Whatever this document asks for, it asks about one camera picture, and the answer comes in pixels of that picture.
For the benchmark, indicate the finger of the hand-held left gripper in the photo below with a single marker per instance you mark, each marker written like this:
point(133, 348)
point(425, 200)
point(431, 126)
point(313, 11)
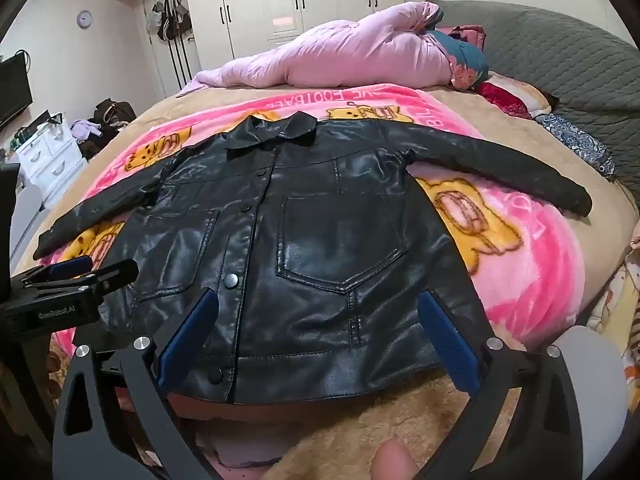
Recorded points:
point(115, 272)
point(70, 266)

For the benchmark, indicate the pink duvet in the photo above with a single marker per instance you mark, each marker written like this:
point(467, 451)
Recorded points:
point(350, 55)

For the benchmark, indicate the lilac garment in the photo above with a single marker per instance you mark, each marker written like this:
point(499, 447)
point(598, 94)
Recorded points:
point(85, 130)

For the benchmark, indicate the teal floral quilt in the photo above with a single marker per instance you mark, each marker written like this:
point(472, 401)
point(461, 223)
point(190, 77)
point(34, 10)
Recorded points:
point(465, 55)

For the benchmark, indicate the white wardrobe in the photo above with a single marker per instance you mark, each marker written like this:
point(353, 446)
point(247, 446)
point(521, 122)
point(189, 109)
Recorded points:
point(260, 0)

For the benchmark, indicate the blue patterned pillow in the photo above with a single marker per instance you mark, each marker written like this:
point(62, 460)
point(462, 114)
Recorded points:
point(575, 140)

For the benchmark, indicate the black leather trousers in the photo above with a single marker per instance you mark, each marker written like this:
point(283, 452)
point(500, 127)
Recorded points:
point(310, 240)

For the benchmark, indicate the grey quilted headboard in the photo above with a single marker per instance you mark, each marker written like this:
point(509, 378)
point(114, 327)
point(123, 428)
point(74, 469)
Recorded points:
point(575, 60)

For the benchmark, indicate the hanging dark bags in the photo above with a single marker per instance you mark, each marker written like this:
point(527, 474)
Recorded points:
point(170, 20)

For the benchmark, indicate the person's right hand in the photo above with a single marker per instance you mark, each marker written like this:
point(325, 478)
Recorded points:
point(396, 462)

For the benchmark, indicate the dark clothes pile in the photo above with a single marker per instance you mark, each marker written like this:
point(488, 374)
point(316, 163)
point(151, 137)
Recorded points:
point(95, 147)

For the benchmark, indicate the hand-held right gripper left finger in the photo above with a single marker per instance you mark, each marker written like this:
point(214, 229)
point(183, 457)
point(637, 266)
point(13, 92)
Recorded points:
point(187, 330)

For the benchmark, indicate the cartoon printed cloth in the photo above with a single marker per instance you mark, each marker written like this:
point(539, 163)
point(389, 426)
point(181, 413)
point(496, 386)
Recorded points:
point(625, 300)

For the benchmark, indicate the black television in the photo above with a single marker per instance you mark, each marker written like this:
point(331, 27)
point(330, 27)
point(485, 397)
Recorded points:
point(12, 90)

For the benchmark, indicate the red patterned pillow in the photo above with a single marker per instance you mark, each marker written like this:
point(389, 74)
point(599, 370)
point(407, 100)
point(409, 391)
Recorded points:
point(505, 97)

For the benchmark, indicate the pink cartoon printed blanket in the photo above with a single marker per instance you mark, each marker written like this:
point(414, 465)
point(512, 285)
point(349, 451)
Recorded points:
point(525, 270)

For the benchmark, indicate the brown bag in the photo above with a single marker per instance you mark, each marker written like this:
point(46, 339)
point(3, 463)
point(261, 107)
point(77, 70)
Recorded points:
point(115, 112)

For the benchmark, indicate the white drawer chest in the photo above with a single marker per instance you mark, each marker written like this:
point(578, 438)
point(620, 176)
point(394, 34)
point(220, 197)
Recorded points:
point(45, 155)

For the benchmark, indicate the round wall clock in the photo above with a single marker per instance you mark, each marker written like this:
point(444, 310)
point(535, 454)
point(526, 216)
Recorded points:
point(85, 19)

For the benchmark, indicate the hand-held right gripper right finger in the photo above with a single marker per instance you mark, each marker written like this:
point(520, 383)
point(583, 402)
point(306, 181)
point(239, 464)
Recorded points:
point(445, 340)

